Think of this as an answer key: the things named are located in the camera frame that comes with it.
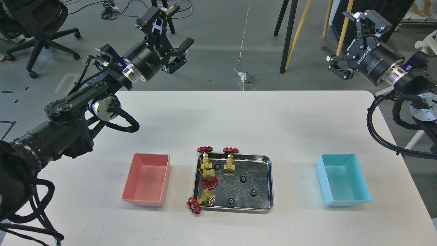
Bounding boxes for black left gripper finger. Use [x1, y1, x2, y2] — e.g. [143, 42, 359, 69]
[136, 5, 181, 37]
[163, 38, 195, 74]

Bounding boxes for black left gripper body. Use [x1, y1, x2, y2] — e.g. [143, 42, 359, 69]
[123, 34, 173, 82]

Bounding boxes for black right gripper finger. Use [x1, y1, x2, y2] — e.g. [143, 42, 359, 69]
[321, 46, 359, 80]
[343, 10, 392, 46]

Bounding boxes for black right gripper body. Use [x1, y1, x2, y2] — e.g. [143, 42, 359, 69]
[352, 39, 405, 85]

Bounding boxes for brass valve red wheel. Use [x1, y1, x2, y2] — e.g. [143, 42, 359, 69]
[201, 169, 218, 189]

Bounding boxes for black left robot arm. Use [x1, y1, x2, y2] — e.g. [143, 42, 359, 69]
[1, 3, 194, 246]

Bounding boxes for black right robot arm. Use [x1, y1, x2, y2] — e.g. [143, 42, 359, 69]
[322, 10, 436, 159]

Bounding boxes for light blue plastic box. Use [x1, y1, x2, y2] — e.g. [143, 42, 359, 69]
[316, 154, 372, 207]

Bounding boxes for brass valve top left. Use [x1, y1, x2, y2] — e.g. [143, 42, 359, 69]
[198, 146, 215, 180]

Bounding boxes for brass valve top right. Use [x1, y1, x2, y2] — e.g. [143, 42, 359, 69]
[223, 147, 239, 174]

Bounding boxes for pink plastic box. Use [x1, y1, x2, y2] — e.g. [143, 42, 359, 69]
[121, 153, 171, 207]

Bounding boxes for brass valve bottom left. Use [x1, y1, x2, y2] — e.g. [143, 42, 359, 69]
[187, 188, 215, 215]

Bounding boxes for black gear bottom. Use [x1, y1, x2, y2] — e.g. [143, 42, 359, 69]
[228, 197, 235, 207]

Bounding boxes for black stand legs left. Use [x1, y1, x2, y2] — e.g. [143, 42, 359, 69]
[150, 0, 176, 35]

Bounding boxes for black cabinet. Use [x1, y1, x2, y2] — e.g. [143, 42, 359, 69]
[329, 0, 415, 43]

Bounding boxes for black and wooden easel legs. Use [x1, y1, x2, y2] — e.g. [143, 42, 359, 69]
[273, 0, 354, 74]

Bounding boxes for black office chair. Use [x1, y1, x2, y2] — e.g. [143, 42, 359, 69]
[1, 0, 81, 79]

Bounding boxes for stainless steel tray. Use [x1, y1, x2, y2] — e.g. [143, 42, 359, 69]
[192, 153, 274, 214]

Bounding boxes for black floor cables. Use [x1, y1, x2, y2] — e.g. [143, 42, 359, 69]
[61, 0, 193, 20]

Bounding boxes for white power plug and cable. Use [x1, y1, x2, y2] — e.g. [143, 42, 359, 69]
[234, 0, 252, 91]

